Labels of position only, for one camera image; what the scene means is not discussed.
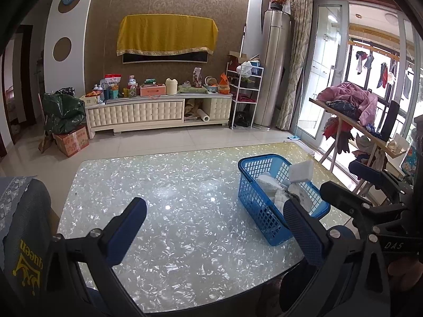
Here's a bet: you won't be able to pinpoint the small white cloth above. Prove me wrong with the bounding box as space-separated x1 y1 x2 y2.
287 183 314 212

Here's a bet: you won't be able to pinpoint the orange bag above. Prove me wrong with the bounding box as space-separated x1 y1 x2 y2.
217 73 231 95

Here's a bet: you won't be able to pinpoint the black upright panel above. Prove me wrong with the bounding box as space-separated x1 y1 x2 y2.
381 101 401 141

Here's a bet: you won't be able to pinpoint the person's right hand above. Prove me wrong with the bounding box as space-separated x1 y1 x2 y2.
387 256 422 288

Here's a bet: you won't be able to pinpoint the standing air conditioner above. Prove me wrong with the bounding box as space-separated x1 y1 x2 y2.
253 9 291 129

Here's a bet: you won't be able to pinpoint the thick white towel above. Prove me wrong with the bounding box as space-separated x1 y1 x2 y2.
288 161 314 183

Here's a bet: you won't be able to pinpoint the open brown cardboard box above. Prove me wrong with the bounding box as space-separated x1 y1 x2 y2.
226 50 250 65

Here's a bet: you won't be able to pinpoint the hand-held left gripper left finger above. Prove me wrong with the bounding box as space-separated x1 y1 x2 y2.
44 197 148 317

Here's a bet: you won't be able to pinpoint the clothes drying rack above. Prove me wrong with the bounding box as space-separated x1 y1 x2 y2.
317 82 389 172

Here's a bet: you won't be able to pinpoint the hanging clothes outside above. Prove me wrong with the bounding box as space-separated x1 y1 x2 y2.
353 49 413 90

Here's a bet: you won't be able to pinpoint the white metal rack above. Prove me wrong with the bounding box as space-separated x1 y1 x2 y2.
229 64 265 129

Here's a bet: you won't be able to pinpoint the white plastic bag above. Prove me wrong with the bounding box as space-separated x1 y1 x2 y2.
236 61 256 75

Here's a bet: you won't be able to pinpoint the cream tufted television cabinet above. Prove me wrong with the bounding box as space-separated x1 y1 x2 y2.
84 93 233 139

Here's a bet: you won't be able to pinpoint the patterned beige curtain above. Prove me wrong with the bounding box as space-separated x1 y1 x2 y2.
276 0 313 131

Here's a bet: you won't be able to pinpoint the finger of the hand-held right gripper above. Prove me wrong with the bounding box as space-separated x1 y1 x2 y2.
319 180 412 230
348 161 417 203

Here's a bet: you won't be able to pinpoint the pink storage box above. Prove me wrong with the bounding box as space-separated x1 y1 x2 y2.
140 84 166 97

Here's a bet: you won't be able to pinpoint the white quilted cloth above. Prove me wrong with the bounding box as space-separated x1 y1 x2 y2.
256 174 286 212

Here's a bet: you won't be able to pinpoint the dark wooden doorway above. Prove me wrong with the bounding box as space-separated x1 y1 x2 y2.
0 25 35 157

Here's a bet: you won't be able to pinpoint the red and white snack bag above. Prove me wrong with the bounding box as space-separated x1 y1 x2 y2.
104 74 122 93

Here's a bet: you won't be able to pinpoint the blue plastic basket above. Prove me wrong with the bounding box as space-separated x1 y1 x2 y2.
238 153 331 246

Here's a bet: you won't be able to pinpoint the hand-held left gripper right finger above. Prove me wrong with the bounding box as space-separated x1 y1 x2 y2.
282 199 394 317

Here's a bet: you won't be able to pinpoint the yellow cloth cover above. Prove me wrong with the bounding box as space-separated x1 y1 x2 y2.
116 15 219 57

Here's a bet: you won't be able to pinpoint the black bag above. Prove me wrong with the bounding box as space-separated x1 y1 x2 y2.
234 112 252 128

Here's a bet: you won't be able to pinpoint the wooden clothes rack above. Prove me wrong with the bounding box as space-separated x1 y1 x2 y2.
309 97 408 195

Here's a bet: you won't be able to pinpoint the glass sliding door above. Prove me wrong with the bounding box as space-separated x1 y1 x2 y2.
297 2 351 142

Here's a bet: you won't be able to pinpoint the printed cardboard box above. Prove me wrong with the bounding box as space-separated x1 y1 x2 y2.
53 125 90 157

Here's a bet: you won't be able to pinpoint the green plastic bag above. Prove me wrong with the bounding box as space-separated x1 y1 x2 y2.
41 92 87 135

